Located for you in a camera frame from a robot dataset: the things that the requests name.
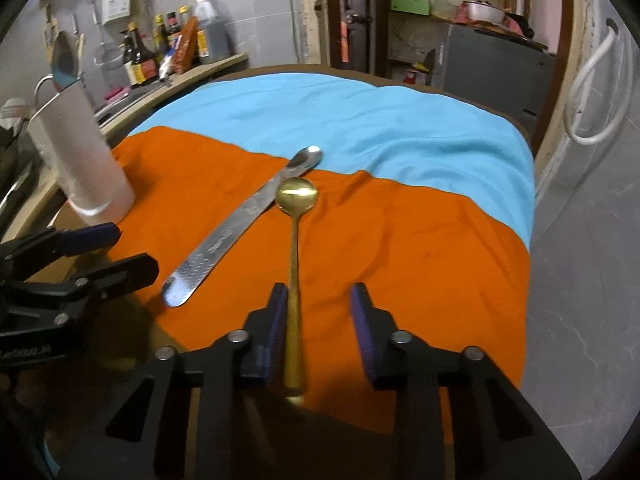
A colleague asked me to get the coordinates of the metal strainer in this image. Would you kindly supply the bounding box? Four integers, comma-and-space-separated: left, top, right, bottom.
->
92, 42, 126, 68

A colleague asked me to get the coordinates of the orange cloth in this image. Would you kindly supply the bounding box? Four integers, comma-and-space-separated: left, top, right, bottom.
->
107, 126, 531, 446

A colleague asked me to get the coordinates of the light blue cloth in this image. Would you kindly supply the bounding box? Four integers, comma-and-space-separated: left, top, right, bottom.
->
127, 72, 536, 251

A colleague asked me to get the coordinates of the silver butter knife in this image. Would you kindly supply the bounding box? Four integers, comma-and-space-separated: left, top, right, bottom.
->
161, 145, 325, 308

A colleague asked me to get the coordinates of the grey refrigerator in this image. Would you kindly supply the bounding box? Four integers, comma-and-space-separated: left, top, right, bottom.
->
432, 25, 558, 126

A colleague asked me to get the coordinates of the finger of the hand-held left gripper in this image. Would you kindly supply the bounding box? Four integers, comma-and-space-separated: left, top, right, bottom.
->
10, 222, 122, 274
20, 253, 160, 327

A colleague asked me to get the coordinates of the white hose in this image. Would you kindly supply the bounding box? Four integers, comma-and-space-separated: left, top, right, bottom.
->
564, 19, 628, 145

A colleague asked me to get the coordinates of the large dark oil jug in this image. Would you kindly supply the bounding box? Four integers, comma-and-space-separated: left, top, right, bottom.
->
192, 0, 232, 61

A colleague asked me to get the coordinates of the green box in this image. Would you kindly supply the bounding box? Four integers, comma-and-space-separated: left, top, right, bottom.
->
390, 0, 432, 16

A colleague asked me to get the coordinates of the metal bowl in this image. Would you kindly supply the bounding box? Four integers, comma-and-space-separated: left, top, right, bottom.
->
462, 0, 506, 25

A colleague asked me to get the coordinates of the brown packet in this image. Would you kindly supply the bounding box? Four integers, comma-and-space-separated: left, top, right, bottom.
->
172, 16, 201, 73

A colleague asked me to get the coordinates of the dark brown door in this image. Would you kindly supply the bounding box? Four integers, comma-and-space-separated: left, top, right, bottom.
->
325, 0, 386, 76

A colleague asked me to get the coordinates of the gold spoon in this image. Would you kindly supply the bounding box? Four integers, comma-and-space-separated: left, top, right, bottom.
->
275, 177, 320, 406

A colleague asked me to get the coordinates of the dark soy sauce bottle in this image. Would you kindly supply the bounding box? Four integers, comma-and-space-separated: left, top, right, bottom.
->
122, 22, 158, 86

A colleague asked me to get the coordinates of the white utensil cup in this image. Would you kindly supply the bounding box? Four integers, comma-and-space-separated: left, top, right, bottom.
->
27, 74, 136, 226

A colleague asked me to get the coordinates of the white cardboard box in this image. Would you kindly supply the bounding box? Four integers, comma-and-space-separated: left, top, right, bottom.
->
101, 0, 136, 23

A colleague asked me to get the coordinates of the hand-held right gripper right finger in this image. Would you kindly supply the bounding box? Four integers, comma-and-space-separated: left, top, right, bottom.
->
350, 282, 583, 480

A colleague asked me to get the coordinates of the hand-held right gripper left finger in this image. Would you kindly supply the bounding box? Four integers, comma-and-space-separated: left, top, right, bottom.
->
57, 282, 291, 480

